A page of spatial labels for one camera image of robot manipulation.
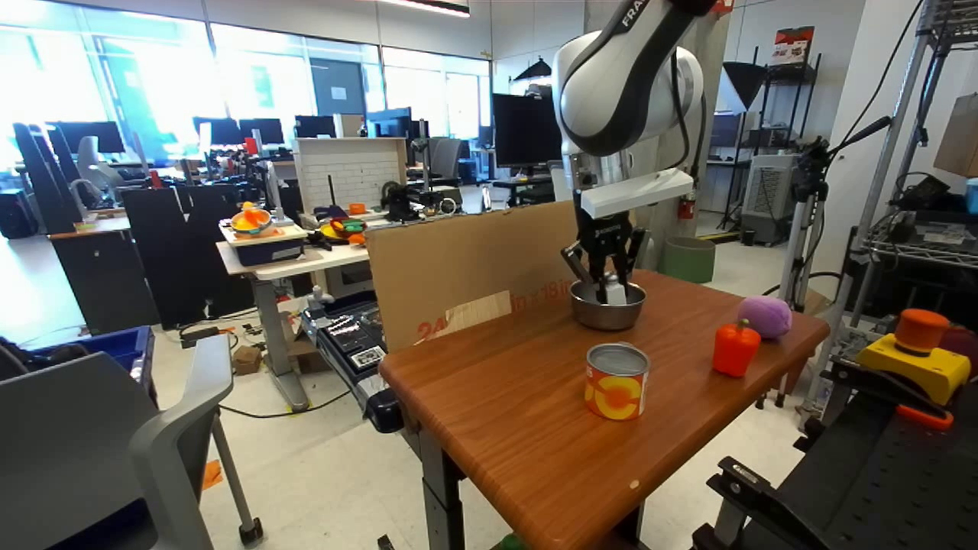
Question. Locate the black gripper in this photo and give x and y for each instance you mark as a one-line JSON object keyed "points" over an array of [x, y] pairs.
{"points": [[607, 233]]}

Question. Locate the silver white shaker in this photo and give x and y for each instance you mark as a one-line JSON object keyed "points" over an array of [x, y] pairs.
{"points": [[619, 290]]}

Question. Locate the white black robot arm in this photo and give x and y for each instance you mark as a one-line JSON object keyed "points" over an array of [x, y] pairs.
{"points": [[627, 77]]}

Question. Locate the small steel pot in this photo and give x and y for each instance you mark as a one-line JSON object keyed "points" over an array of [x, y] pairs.
{"points": [[607, 307]]}

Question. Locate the green bucket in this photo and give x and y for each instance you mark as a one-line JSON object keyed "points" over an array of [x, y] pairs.
{"points": [[689, 259]]}

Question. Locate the tin can with fruit label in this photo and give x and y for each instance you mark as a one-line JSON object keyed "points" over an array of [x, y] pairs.
{"points": [[617, 385]]}

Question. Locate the cardboard panel with red print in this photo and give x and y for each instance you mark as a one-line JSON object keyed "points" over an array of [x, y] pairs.
{"points": [[460, 269]]}

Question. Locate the orange toy bell pepper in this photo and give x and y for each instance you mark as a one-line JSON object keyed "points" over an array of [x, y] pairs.
{"points": [[735, 350]]}

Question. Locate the large black monitor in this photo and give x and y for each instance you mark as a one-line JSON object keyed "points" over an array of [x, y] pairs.
{"points": [[524, 129]]}

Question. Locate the purple plush ball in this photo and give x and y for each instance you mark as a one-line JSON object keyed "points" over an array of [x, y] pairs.
{"points": [[766, 315]]}

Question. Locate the black studio lamp shade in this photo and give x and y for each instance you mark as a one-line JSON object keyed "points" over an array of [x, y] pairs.
{"points": [[747, 79]]}

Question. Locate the white board panel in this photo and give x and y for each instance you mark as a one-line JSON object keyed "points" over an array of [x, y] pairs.
{"points": [[353, 173]]}

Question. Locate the metal equipment rack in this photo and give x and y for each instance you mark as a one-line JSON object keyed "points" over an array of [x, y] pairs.
{"points": [[919, 201]]}

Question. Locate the small black desk monitor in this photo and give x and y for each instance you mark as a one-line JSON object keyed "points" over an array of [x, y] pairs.
{"points": [[240, 129], [317, 126]]}

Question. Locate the yellow emergency stop box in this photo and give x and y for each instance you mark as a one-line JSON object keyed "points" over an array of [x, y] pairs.
{"points": [[914, 356]]}

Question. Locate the white desk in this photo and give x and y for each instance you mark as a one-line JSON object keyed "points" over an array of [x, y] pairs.
{"points": [[279, 294]]}

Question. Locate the tray with toy fruit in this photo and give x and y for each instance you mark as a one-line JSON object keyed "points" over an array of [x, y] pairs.
{"points": [[260, 233]]}

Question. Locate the black perforated breadboard table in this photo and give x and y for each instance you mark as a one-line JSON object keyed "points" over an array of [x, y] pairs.
{"points": [[887, 476]]}

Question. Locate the blue plastic bin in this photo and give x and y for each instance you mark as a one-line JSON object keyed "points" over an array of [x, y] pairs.
{"points": [[109, 353]]}

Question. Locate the grey office chair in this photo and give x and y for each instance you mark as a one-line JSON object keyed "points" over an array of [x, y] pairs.
{"points": [[112, 447]]}

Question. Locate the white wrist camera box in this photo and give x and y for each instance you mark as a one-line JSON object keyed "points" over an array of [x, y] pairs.
{"points": [[637, 190]]}

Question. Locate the black camera tripod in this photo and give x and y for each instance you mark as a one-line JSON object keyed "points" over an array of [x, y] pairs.
{"points": [[814, 201]]}

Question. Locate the red wall sign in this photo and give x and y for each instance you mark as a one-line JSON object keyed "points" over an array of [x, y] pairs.
{"points": [[793, 47]]}

